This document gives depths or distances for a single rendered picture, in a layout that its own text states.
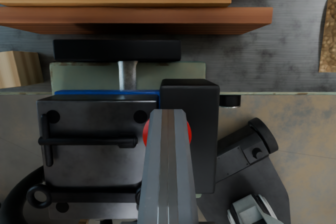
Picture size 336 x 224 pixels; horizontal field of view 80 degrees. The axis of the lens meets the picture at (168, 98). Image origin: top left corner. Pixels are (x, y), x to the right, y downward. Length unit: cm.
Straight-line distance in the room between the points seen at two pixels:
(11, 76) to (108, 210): 16
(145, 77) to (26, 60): 14
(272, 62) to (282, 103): 108
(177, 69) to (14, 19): 14
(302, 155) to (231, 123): 48
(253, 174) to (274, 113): 37
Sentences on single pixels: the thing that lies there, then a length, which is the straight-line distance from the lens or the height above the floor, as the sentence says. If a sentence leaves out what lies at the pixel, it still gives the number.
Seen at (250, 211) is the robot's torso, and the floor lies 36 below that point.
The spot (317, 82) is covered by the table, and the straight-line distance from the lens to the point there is 30.
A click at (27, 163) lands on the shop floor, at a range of 155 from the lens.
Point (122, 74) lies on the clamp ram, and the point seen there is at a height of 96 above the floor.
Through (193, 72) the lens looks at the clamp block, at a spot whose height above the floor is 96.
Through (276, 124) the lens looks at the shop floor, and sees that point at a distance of 136.
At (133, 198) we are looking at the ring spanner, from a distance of 17.
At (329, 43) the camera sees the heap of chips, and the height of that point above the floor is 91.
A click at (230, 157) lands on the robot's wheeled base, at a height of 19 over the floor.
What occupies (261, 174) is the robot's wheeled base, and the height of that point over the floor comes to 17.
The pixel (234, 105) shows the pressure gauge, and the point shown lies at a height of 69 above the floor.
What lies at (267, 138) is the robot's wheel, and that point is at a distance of 113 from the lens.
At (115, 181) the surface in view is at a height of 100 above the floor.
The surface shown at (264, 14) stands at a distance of 19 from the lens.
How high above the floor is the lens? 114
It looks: 80 degrees down
